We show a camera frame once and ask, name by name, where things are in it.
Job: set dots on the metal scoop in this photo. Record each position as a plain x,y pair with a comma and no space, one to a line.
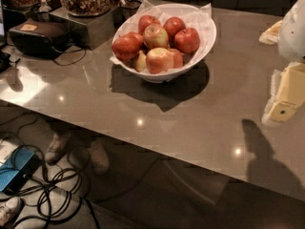
44,6

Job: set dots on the shoe under table left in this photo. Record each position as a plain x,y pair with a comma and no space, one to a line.
58,148

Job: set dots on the red apple front right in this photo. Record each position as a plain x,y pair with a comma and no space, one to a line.
177,58

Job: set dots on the grey metal stand box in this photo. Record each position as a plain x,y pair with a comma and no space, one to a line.
89,32

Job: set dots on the blue box on floor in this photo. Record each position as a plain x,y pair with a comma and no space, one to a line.
15,170

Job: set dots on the red apple far left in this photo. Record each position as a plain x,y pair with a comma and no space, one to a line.
127,46

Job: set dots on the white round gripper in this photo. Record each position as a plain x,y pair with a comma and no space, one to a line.
293,35

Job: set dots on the white shoe left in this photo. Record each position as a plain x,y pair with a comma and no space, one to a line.
9,210

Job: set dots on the red apple back left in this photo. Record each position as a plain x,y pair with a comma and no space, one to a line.
145,21

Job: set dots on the shoe under table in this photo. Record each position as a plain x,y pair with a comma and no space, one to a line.
99,158
58,148

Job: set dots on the yellow-red apple front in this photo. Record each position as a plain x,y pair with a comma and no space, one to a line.
159,60

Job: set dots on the black cup with spoon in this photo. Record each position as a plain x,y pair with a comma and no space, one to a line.
129,8

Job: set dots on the shoe under table right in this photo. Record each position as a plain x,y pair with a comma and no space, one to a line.
99,158

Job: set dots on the white paper bowl liner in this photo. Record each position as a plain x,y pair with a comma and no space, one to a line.
197,16

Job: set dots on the white ceramic bowl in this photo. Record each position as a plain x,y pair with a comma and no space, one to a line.
165,75

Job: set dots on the black device with label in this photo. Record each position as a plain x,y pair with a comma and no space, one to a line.
40,39

